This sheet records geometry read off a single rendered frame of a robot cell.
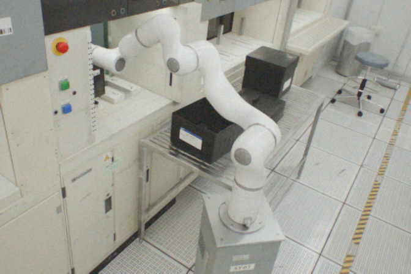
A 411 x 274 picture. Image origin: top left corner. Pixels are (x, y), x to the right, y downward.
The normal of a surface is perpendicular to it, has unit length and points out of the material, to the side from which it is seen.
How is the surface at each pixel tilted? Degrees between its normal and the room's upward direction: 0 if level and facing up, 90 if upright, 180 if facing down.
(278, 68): 90
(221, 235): 0
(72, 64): 90
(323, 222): 0
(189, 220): 0
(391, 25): 90
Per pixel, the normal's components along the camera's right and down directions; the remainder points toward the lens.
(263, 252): 0.21, 0.52
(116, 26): -0.54, 0.37
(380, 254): 0.11, -0.86
